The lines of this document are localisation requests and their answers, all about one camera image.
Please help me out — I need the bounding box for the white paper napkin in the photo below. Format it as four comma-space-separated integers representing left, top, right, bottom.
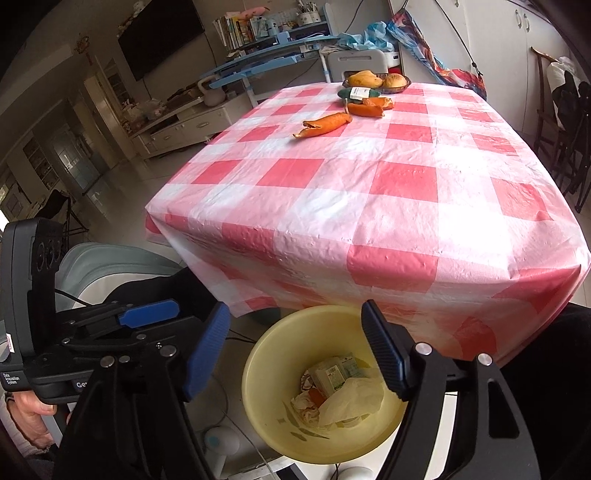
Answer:
318, 377, 385, 427

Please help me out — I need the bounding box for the green snack wrapper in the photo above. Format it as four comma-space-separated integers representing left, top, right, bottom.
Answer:
307, 353, 369, 398

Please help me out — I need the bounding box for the small white tissue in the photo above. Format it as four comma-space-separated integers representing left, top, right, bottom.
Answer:
290, 391, 320, 428

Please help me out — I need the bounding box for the orange peel piece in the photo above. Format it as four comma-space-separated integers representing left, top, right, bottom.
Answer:
346, 97, 394, 118

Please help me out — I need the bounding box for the long orange peel with stem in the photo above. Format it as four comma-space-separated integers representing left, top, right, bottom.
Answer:
294, 112, 353, 139

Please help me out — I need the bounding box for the green plush toy with label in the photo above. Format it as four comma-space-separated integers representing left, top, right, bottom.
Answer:
338, 87, 381, 103

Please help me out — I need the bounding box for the yellow plastic trash bin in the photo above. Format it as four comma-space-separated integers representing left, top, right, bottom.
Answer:
242, 306, 406, 464

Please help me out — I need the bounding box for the person's left hand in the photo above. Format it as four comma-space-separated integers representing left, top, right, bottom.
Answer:
1, 391, 58, 452

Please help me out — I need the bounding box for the red white checkered tablecloth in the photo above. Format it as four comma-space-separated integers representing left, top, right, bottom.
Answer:
146, 83, 590, 362

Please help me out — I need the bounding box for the cream tv stand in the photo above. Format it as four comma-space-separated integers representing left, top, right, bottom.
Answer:
130, 94, 252, 159

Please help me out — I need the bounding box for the pink kettlebell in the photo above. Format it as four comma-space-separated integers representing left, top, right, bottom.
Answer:
197, 75, 226, 107

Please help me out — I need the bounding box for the black folding chair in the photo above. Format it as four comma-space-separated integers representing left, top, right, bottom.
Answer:
534, 61, 590, 213

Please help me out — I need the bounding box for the dark wicker fruit basket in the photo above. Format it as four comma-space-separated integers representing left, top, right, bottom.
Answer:
342, 70, 412, 94

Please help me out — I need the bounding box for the row of books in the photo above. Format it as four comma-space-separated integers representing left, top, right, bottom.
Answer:
212, 6, 298, 51

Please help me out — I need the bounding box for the right round yellow mango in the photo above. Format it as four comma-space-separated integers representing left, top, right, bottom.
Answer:
382, 73, 408, 91

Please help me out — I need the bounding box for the wooden chair with white bag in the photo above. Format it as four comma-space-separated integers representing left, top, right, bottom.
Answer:
530, 47, 580, 155

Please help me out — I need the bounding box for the left yellow mango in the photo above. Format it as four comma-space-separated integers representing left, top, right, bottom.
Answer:
346, 70, 383, 89

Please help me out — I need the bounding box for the blue children's study desk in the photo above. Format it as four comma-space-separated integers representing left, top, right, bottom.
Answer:
202, 3, 339, 107

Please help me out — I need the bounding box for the white plastic stool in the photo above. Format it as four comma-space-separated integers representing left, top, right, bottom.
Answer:
327, 50, 402, 82

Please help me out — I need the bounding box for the crumpled blue plastic bag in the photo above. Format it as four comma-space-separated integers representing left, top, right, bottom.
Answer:
337, 21, 397, 53

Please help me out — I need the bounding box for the colourful fabric kite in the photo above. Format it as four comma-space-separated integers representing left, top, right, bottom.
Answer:
386, 8, 488, 101

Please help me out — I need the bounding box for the wall mounted black television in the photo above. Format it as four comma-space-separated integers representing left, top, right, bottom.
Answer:
118, 0, 204, 81

